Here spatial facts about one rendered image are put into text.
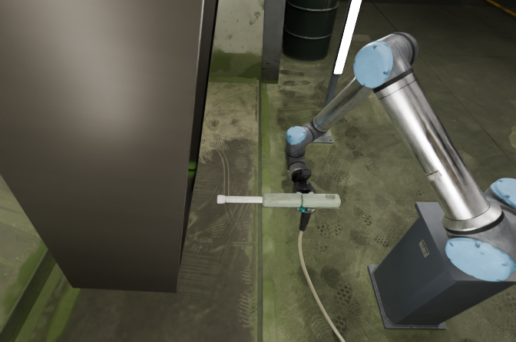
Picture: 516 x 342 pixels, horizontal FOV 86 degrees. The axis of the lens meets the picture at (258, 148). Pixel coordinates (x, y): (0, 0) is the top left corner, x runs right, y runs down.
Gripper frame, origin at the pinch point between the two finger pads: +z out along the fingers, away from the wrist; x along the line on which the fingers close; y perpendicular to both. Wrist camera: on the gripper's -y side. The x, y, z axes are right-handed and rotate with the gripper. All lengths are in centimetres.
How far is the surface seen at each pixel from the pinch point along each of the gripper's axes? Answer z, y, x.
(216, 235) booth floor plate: -26, 56, 40
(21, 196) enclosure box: 30, -39, 74
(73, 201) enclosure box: 30, -37, 64
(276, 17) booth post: -190, -29, -4
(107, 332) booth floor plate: 21, 64, 87
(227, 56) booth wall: -197, 11, 40
